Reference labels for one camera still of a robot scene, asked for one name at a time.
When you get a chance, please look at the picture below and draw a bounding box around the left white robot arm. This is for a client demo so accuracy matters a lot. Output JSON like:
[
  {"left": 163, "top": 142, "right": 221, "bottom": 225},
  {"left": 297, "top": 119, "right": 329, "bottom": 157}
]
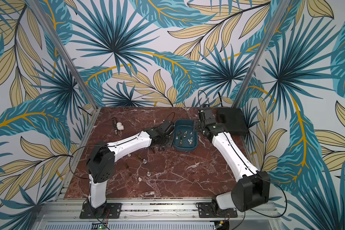
[{"left": 86, "top": 120, "right": 174, "bottom": 209}]

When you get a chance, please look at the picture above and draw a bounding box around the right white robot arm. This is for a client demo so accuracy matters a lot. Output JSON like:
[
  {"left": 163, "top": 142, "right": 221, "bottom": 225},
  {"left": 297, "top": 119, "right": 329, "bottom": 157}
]
[{"left": 198, "top": 107, "right": 271, "bottom": 212}]

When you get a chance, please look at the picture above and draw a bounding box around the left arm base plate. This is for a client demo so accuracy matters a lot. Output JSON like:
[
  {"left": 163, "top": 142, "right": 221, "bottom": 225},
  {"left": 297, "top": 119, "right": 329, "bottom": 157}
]
[{"left": 80, "top": 201, "right": 122, "bottom": 219}]

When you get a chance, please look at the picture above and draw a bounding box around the teal plastic storage box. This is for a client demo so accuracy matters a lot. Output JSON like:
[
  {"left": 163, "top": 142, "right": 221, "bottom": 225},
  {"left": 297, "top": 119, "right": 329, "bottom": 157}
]
[{"left": 173, "top": 119, "right": 198, "bottom": 152}]

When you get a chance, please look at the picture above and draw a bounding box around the aluminium frame rail front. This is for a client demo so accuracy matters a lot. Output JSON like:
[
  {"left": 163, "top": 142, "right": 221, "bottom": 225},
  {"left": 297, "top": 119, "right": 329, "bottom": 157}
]
[{"left": 32, "top": 197, "right": 285, "bottom": 230}]

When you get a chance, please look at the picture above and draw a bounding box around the black plastic tool case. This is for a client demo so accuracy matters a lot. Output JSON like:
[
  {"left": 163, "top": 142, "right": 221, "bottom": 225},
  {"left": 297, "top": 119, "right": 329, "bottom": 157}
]
[{"left": 216, "top": 107, "right": 248, "bottom": 136}]

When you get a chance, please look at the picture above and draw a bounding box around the black orange screwdriver handle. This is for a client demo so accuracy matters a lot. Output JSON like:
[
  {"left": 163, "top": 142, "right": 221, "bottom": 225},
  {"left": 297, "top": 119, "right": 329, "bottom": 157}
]
[{"left": 112, "top": 117, "right": 118, "bottom": 135}]

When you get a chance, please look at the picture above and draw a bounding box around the white pipe elbow fitting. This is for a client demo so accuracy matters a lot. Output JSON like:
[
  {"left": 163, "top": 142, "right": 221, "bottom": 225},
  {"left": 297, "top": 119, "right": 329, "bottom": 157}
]
[{"left": 117, "top": 122, "right": 125, "bottom": 130}]

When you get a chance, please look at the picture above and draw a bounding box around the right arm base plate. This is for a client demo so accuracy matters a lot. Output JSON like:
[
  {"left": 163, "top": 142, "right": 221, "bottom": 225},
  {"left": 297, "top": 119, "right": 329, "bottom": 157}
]
[{"left": 195, "top": 202, "right": 238, "bottom": 219}]

